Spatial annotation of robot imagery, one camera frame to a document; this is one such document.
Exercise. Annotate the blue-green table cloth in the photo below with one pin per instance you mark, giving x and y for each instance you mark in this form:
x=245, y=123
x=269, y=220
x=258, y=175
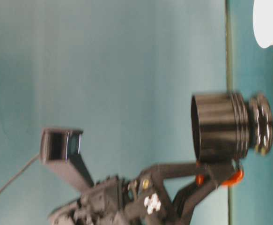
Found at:
x=255, y=199

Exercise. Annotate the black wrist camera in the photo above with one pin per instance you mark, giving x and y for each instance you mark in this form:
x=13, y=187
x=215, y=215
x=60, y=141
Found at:
x=68, y=168

